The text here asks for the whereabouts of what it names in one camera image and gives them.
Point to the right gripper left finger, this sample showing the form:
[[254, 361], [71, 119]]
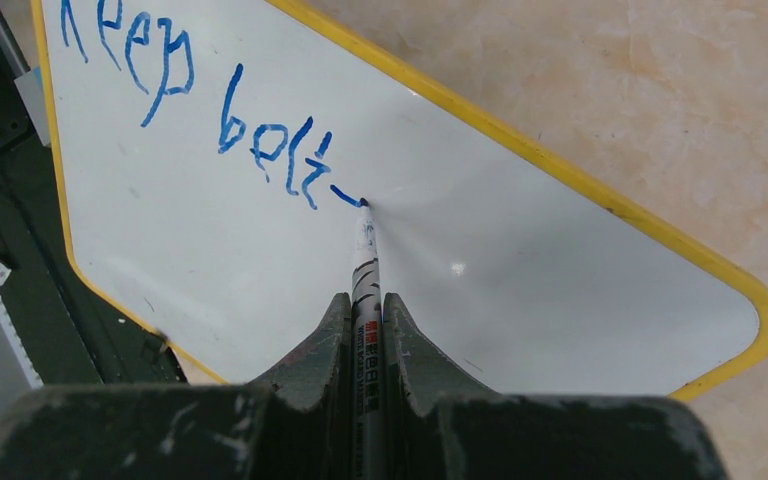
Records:
[[291, 422]]

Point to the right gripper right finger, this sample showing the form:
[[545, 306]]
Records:
[[445, 424]]

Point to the yellow framed whiteboard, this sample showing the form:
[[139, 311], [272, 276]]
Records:
[[210, 156]]

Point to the whiteboard marker pen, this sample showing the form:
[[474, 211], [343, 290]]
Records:
[[369, 453]]

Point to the grey blue toy brick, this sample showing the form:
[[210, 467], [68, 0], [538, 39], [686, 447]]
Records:
[[30, 89]]

